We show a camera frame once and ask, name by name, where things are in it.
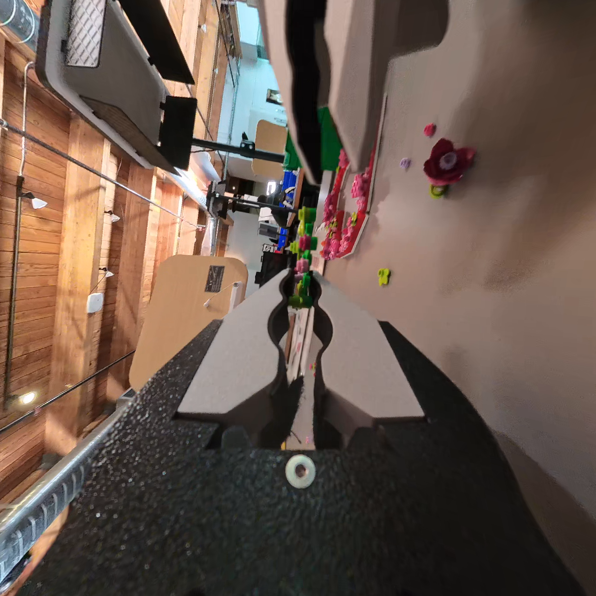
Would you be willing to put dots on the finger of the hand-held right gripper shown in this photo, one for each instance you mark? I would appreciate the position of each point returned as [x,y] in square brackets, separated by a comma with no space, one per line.
[363,70]
[274,42]

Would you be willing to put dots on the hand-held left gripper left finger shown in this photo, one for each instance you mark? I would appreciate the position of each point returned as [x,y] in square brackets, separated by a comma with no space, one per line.
[233,358]

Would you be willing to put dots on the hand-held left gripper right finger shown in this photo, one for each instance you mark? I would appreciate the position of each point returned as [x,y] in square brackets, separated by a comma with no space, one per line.
[368,368]

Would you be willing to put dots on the green lego flower stem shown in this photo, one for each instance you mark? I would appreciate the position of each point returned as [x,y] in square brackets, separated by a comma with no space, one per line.
[306,281]

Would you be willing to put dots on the dark pink lego flower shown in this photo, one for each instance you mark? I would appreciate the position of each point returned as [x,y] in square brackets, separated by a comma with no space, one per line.
[447,167]

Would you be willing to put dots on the lego instruction booklet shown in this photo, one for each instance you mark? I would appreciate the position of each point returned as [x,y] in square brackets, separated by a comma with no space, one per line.
[298,335]

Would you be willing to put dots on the small pink lego piece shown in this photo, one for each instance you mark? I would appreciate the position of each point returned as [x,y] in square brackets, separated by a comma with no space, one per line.
[429,129]

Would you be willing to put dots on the lime green lego piece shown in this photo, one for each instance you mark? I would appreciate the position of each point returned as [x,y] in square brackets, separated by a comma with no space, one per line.
[383,277]

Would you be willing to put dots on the red tray of lego pieces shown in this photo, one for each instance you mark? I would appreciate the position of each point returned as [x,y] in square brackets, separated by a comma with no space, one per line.
[347,240]

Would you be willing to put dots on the wooden tabletop with label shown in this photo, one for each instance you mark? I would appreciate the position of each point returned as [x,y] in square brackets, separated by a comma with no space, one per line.
[177,316]

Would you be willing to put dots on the green plastic bin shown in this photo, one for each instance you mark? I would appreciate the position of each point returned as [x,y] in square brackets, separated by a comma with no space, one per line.
[331,139]

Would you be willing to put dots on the rounded wooden board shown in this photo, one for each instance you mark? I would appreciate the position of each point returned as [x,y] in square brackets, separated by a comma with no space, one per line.
[270,139]

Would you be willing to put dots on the black flat panel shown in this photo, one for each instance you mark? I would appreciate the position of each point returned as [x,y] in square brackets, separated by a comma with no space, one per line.
[158,42]

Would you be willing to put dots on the black stand pole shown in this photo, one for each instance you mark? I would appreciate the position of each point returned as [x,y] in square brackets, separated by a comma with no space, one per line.
[223,146]

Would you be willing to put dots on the blue storage bin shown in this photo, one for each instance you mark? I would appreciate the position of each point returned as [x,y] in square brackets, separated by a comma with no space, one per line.
[289,179]

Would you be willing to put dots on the black box on pole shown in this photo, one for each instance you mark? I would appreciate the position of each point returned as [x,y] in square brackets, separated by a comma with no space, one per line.
[177,132]

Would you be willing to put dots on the grey ceiling heater unit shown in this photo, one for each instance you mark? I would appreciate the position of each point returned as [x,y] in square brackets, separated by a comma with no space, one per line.
[125,88]

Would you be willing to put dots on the round ceiling lamp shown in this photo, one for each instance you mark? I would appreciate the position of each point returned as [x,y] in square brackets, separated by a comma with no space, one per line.
[28,398]

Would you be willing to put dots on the thin ceiling metal rod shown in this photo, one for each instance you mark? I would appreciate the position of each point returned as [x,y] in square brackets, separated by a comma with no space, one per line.
[93,170]

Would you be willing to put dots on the ribbed metal pipe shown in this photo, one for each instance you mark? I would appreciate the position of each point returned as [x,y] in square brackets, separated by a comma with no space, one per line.
[46,503]

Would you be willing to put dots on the white wall access point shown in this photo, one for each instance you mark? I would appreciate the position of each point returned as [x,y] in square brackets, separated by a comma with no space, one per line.
[95,303]

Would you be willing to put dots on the black camera on stand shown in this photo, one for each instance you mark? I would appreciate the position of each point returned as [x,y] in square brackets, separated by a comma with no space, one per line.
[219,205]

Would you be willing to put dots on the silver metal duct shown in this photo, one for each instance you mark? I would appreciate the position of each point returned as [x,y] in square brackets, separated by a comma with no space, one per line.
[16,18]

